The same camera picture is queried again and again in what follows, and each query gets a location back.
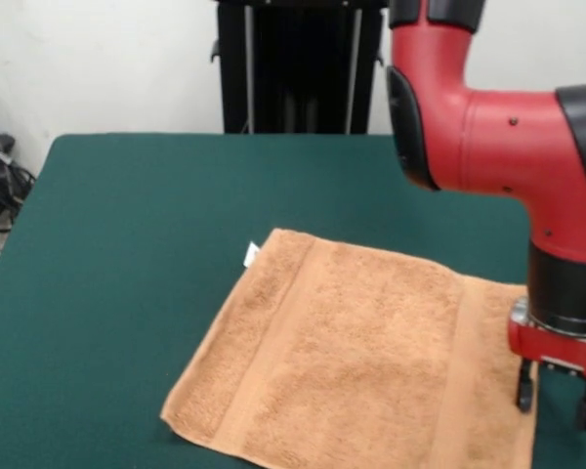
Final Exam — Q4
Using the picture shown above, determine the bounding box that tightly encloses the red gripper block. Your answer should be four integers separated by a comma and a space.
506, 295, 586, 433

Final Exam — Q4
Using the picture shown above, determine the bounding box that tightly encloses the tan terry towel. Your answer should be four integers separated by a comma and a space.
159, 227, 541, 469

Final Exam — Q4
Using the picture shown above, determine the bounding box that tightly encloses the dark green tablecloth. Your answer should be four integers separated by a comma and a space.
0, 132, 586, 469

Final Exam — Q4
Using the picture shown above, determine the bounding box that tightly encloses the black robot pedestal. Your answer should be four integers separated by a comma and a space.
208, 0, 395, 136

